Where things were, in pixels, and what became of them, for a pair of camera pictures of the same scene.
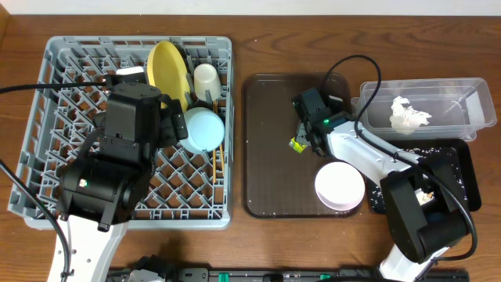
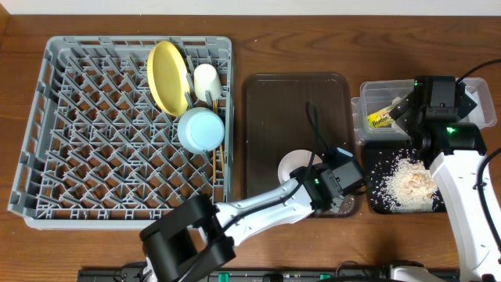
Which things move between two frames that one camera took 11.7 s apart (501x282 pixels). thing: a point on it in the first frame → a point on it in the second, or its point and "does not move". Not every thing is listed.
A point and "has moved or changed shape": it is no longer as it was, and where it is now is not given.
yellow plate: (167, 70) does not move
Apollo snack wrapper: (297, 146) → (381, 119)
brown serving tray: (279, 180) does not move
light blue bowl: (206, 130) does not move
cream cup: (206, 77) does not move
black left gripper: (174, 126) → (337, 201)
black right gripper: (307, 128) → (404, 110)
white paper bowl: (339, 186) has moved or changed shape
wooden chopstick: (222, 159) does not move
